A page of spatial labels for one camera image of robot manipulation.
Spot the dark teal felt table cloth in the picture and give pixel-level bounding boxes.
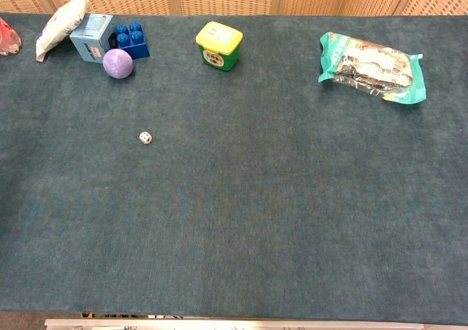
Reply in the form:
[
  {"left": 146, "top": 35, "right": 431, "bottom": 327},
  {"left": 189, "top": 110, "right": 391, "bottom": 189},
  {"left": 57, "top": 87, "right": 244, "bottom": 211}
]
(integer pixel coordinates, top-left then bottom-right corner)
[{"left": 0, "top": 12, "right": 468, "bottom": 326}]

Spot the white snack bag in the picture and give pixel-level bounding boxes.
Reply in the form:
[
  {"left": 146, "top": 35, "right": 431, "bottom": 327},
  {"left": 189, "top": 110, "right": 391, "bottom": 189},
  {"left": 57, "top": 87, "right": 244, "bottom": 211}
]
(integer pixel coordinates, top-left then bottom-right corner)
[{"left": 35, "top": 0, "right": 91, "bottom": 63}]

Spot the blue toy building brick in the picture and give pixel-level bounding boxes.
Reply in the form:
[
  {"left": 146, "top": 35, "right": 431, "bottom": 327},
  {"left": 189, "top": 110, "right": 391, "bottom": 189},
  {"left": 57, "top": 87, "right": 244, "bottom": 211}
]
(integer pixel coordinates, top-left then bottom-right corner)
[{"left": 115, "top": 22, "right": 151, "bottom": 61}]

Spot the light blue carton box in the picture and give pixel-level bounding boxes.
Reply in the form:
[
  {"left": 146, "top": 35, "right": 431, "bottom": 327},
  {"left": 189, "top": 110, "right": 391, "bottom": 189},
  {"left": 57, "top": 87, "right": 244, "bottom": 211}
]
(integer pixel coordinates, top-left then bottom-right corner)
[{"left": 69, "top": 13, "right": 117, "bottom": 64}]

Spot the green tub with yellow lid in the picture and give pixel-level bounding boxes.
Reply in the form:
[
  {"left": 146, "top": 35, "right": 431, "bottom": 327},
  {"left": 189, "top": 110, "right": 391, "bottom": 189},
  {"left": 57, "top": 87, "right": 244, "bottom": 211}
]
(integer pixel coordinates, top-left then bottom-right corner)
[{"left": 195, "top": 20, "right": 244, "bottom": 72}]

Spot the teal snack package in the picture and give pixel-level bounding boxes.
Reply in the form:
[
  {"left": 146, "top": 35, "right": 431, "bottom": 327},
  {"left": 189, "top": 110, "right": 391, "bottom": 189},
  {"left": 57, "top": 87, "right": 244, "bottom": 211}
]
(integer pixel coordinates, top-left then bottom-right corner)
[{"left": 317, "top": 31, "right": 428, "bottom": 105}]

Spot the red plastic bag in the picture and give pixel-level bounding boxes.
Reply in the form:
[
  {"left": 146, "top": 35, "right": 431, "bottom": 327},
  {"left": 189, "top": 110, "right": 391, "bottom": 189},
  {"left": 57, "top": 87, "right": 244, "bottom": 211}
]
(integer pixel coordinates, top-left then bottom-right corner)
[{"left": 0, "top": 17, "right": 23, "bottom": 56}]

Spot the purple ball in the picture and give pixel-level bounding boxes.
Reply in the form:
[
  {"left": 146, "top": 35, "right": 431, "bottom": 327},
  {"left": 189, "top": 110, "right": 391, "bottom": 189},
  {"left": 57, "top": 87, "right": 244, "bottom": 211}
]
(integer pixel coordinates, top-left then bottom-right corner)
[{"left": 102, "top": 48, "right": 135, "bottom": 80}]

